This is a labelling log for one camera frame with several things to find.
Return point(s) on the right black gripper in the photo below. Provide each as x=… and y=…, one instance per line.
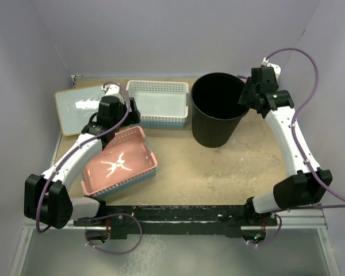
x=245, y=98

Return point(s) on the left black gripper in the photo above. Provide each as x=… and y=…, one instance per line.
x=132, y=117

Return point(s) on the large black plastic bin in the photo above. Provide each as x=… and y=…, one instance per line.
x=216, y=111

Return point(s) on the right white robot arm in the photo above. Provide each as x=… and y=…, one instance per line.
x=306, y=182

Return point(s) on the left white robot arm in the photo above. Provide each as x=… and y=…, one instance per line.
x=46, y=197

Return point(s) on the blue perforated basket under white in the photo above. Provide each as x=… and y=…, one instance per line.
x=163, y=123

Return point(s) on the pink perforated basket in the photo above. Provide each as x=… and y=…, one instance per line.
x=118, y=161

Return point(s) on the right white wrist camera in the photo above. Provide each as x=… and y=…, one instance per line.
x=277, y=69

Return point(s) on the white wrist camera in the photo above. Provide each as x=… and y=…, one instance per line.
x=111, y=89
x=277, y=69

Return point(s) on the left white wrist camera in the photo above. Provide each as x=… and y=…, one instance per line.
x=111, y=89

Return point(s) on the small whiteboard yellow frame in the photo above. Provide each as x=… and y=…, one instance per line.
x=75, y=107

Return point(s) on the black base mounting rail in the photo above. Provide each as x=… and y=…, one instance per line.
x=222, y=220

